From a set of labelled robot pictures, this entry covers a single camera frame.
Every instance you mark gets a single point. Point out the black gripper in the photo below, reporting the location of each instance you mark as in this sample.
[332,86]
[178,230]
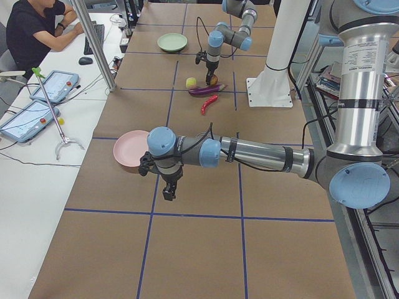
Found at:
[171,177]
[211,66]

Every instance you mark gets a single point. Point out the yellow pink peach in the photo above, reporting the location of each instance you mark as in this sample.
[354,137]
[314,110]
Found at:
[191,83]

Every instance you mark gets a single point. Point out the red chili pepper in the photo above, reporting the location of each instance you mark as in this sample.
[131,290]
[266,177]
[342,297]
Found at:
[207,103]

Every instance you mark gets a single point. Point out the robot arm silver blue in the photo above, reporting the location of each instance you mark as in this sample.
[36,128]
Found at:
[223,34]
[351,167]

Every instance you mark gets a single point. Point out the purple eggplant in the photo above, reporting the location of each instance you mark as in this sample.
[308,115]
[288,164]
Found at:
[203,91]

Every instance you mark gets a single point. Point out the green plate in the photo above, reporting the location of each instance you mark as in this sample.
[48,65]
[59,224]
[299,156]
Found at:
[172,42]

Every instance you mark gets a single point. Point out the pink plate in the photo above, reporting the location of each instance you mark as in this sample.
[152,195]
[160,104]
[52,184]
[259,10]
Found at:
[130,147]

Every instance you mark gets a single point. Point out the stack of magazines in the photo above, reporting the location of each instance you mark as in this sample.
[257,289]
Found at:
[328,81]

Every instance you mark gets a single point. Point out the black computer mouse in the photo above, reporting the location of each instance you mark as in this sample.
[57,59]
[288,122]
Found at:
[85,61]

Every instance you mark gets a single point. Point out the far teach pendant tablet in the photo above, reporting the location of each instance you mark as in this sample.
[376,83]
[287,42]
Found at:
[58,84]

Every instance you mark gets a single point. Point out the teach pendant tablet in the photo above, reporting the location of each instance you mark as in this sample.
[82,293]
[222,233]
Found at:
[28,122]
[58,84]

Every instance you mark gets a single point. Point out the near teach pendant tablet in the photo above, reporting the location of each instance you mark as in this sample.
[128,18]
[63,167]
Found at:
[28,122]

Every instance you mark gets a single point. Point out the grabber reacher stick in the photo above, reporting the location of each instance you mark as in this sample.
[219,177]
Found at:
[65,141]

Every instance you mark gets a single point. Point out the person in black shirt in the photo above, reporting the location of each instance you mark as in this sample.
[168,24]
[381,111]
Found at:
[35,28]

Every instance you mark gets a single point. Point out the grey office chair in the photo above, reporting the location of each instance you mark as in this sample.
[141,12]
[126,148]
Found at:
[9,73]

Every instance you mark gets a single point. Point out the wrist black camera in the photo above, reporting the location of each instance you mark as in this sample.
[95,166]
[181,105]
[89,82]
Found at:
[201,56]
[147,165]

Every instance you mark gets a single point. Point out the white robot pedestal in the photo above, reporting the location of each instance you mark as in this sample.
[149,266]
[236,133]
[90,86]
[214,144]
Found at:
[271,87]

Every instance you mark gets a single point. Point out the aluminium frame post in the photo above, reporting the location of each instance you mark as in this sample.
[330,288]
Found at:
[86,22]

